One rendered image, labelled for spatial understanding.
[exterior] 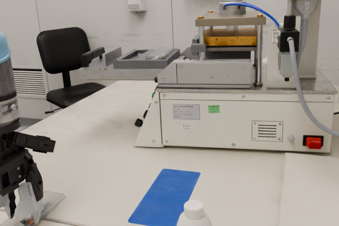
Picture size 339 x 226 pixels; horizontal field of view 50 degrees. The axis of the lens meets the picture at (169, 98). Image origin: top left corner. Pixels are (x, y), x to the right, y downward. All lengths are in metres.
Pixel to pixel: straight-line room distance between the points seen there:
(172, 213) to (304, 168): 0.31
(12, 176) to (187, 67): 0.51
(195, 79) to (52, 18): 2.37
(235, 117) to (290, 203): 0.33
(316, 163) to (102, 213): 0.48
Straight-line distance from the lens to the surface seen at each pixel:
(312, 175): 0.84
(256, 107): 0.97
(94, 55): 1.19
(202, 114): 0.98
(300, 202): 0.74
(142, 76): 1.05
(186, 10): 2.68
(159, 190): 0.85
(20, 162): 0.70
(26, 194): 0.73
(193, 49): 0.98
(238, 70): 0.95
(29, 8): 3.36
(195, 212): 0.52
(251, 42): 1.00
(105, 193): 0.86
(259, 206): 0.80
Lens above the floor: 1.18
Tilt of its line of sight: 17 degrees down
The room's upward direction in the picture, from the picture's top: 3 degrees counter-clockwise
